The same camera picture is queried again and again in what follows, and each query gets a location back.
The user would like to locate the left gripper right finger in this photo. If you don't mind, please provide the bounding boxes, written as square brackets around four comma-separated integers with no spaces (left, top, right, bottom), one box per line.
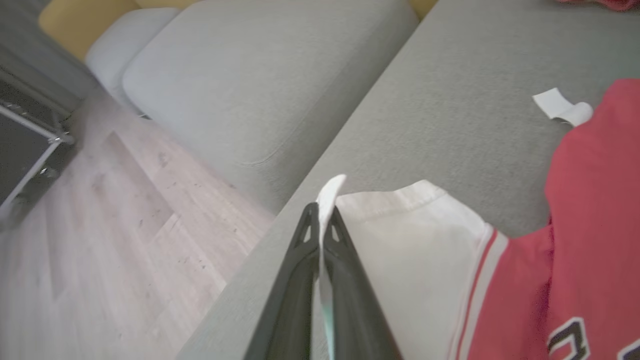
[323,206,404,360]

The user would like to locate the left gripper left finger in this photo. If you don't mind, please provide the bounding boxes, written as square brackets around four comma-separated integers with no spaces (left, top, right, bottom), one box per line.
[243,202,321,360]

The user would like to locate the red white basketball jersey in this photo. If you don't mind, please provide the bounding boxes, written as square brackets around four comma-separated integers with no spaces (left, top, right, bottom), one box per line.
[316,77,640,360]

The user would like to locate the large grey sofa seat cushion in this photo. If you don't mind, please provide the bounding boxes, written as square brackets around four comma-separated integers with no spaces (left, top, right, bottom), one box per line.
[175,0,640,360]

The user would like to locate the grey sofa cushion with seam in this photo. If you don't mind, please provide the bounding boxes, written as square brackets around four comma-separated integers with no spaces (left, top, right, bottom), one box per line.
[122,0,421,216]

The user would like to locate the pale grey sofa cushion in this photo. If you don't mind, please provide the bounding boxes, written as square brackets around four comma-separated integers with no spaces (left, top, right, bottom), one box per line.
[85,7,182,117]

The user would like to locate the yellow sofa backrest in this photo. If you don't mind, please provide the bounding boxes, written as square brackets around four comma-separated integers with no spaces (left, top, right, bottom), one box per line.
[39,0,438,61]

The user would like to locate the red white sports shorts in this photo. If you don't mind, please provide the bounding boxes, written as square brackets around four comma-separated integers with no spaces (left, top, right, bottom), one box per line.
[555,0,640,12]

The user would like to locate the black cart with metal frame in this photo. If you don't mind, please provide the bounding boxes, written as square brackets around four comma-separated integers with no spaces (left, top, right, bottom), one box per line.
[0,65,77,231]

